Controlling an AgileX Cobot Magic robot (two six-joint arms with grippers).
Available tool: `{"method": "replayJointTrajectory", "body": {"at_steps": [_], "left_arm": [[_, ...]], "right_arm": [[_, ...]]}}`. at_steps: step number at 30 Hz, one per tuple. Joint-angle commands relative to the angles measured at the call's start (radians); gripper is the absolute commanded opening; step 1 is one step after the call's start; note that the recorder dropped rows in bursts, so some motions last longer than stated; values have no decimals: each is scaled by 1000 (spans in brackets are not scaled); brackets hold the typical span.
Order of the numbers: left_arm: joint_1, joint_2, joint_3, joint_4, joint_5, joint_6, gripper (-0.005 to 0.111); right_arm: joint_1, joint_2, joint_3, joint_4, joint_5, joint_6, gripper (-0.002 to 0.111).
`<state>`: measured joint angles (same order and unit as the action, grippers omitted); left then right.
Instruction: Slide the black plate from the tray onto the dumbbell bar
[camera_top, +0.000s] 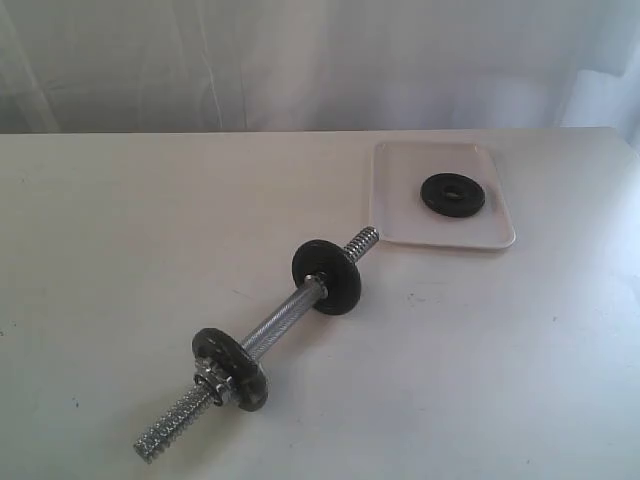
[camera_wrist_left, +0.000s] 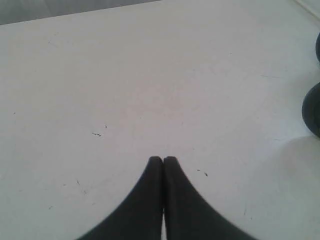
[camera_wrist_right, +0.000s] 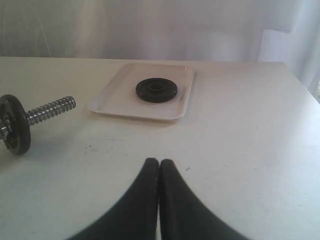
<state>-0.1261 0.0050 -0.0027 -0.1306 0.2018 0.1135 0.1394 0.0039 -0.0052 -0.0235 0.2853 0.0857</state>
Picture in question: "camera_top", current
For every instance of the chrome threaded dumbbell bar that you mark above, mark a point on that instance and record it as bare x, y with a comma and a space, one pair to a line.
197, 399

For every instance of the black weight plate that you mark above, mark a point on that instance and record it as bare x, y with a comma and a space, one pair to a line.
452, 195

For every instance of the black plate with collar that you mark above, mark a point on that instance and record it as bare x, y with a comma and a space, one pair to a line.
222, 352

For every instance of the chrome spin-lock collar nut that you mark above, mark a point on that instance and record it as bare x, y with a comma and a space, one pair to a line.
218, 382

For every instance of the white plastic tray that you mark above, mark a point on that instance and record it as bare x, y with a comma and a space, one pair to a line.
398, 170

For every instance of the white curtain backdrop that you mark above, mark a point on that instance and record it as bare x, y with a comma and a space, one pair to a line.
226, 66

